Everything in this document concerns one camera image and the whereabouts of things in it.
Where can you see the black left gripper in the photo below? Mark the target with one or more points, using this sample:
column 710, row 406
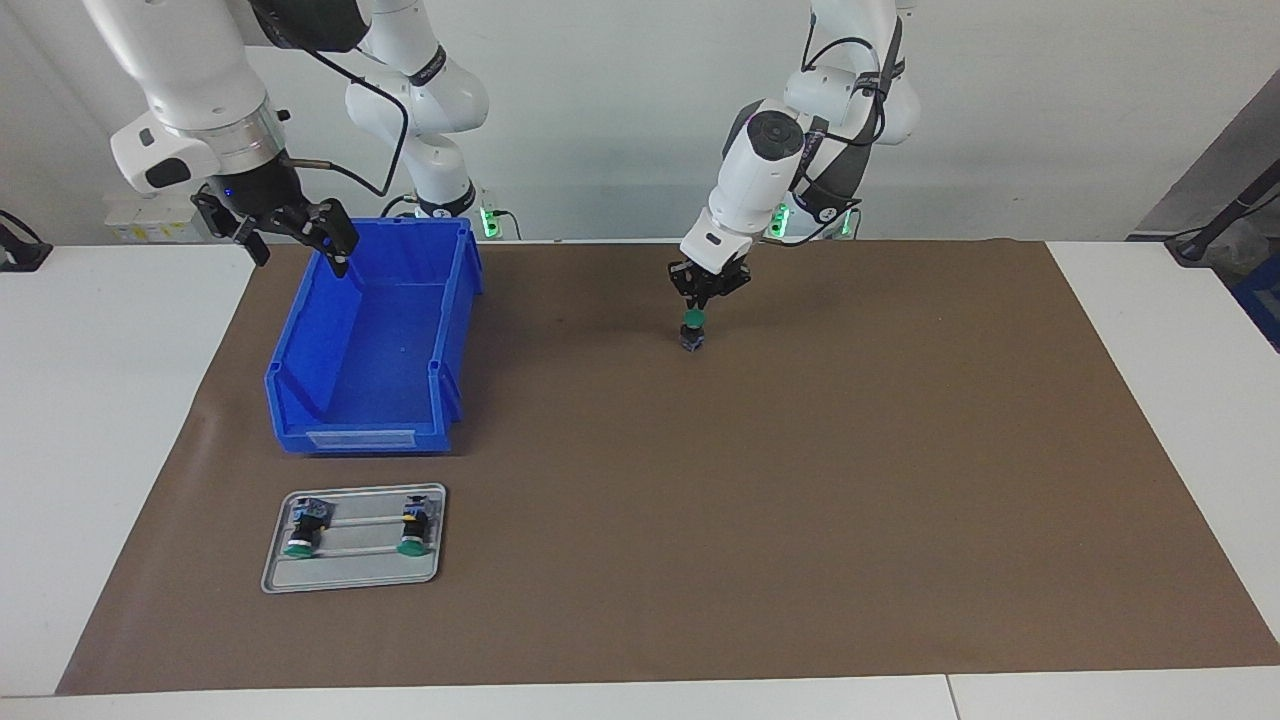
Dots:
column 712, row 280

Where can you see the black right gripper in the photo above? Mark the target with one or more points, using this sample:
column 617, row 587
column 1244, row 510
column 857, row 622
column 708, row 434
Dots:
column 255, row 192

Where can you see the green push button switch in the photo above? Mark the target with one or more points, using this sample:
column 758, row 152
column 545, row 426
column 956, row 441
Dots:
column 693, row 321

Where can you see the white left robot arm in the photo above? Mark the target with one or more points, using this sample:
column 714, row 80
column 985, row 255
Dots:
column 760, row 170

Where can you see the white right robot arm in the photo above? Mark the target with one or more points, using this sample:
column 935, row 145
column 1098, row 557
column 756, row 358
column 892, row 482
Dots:
column 185, row 60

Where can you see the green push button blue base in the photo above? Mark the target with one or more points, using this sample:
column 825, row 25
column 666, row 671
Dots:
column 303, row 525

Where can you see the green push button yellow mark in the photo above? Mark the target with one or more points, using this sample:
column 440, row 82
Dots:
column 413, row 525

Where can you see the white boxes with yellow labels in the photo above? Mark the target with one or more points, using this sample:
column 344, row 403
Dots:
column 130, row 225

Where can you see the blue plastic storage bin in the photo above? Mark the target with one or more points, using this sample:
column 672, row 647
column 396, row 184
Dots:
column 380, row 360

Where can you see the brown table mat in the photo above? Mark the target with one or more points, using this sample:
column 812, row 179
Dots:
column 750, row 520

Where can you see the grey metal tray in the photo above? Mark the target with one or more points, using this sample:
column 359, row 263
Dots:
column 350, row 575

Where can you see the black stand with pole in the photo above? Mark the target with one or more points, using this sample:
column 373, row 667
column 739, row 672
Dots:
column 1195, row 245

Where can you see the blue crate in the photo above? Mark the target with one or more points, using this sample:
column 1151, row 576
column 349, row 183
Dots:
column 1262, row 300

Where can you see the black clamp mount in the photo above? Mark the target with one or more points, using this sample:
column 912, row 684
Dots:
column 20, row 255

